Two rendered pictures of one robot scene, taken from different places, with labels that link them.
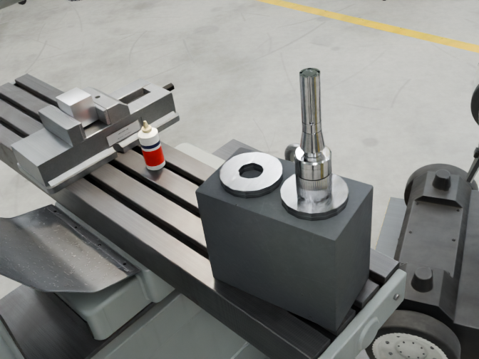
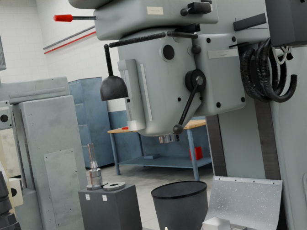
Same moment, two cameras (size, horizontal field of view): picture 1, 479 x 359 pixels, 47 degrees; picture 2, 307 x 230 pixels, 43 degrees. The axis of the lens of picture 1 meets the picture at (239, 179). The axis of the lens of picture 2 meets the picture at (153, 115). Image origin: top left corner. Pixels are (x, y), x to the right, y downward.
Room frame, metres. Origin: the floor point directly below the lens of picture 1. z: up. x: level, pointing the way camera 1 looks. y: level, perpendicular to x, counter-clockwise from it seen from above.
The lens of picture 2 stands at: (2.17, 0.20, 1.44)
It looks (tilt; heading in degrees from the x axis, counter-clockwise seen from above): 3 degrees down; 181
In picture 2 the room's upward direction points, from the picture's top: 9 degrees counter-clockwise
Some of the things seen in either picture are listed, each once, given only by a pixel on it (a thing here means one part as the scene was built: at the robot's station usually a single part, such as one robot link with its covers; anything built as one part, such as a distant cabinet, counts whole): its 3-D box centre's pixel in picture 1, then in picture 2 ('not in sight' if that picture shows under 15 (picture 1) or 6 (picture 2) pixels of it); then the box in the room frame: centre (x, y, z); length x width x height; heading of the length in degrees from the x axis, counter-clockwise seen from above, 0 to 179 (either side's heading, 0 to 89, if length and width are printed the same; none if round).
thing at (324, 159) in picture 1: (312, 155); (94, 170); (0.56, -0.10, 1.16); 0.05 x 0.05 x 0.01
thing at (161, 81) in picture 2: not in sight; (159, 82); (0.92, 0.22, 1.47); 0.21 x 0.19 x 0.32; 41
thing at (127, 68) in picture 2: not in sight; (131, 95); (1.00, 0.13, 1.45); 0.04 x 0.04 x 0.21; 41
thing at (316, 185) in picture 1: (313, 174); (96, 178); (0.56, -0.10, 1.13); 0.05 x 0.05 x 0.05
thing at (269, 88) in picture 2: not in sight; (260, 72); (0.90, 0.55, 1.45); 0.18 x 0.16 x 0.21; 131
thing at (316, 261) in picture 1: (286, 232); (109, 208); (0.59, -0.06, 1.00); 0.22 x 0.12 x 0.20; 51
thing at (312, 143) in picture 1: (311, 115); (92, 156); (0.56, -0.10, 1.22); 0.03 x 0.03 x 0.11
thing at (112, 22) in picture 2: not in sight; (156, 16); (0.90, 0.25, 1.68); 0.34 x 0.24 x 0.10; 131
